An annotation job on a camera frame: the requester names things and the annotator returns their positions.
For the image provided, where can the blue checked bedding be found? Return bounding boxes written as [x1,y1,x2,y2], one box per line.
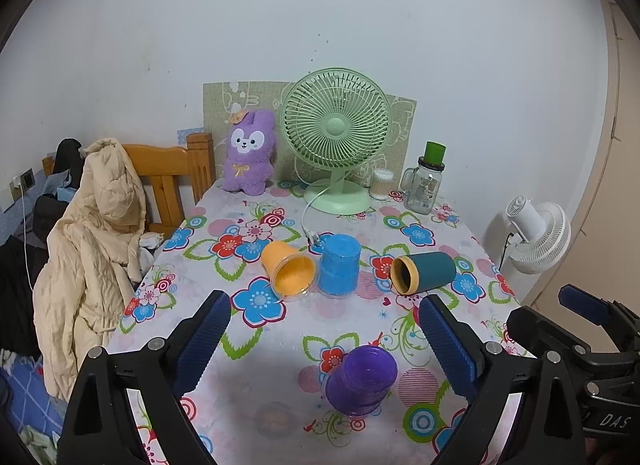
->
[0,349,67,465]

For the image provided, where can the white charger cable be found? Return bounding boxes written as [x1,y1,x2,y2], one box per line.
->
[15,184,37,292]

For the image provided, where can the floral tablecloth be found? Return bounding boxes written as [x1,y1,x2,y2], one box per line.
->
[106,178,524,465]

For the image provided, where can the beige padded jacket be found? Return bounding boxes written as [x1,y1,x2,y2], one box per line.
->
[32,138,157,402]

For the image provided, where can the teal cup with yellow rim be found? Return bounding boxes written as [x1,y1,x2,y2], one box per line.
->
[390,251,457,295]

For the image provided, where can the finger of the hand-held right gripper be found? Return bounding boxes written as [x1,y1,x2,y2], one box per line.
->
[504,305,640,382]
[558,284,640,342]

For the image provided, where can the wall socket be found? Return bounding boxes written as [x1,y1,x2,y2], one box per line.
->
[9,168,36,201]

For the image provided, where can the cotton swab container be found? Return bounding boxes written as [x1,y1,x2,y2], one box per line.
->
[370,168,396,201]

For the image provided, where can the wooden chair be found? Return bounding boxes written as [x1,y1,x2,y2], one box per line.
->
[42,131,217,237]

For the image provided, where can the purple plush bunny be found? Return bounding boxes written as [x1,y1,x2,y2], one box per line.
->
[221,108,278,195]

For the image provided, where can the white standing fan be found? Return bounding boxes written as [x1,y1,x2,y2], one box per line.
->
[499,196,572,275]

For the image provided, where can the white fan cable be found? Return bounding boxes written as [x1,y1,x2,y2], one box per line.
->
[300,192,327,249]

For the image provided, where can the purple plastic cup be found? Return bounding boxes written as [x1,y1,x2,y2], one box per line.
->
[324,345,399,417]

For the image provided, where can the glass jar mug green lid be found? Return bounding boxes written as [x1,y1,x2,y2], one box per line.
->
[399,141,448,214]

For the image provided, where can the blue plastic cup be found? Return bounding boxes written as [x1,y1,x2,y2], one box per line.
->
[316,233,362,296]

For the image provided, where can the dark clothes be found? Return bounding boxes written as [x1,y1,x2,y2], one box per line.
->
[0,138,87,357]

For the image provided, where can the beige door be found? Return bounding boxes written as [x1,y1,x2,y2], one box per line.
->
[520,0,640,317]

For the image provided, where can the beige printed placemat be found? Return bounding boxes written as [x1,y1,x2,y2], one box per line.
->
[202,80,417,182]

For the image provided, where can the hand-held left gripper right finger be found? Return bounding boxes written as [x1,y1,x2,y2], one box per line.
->
[419,294,584,465]

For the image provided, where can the orange plastic cup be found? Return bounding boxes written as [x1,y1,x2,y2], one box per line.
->
[261,240,318,299]

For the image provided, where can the green desk fan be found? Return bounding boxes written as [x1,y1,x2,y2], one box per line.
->
[281,68,393,216]

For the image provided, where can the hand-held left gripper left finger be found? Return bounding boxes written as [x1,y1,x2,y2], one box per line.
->
[57,289,232,465]

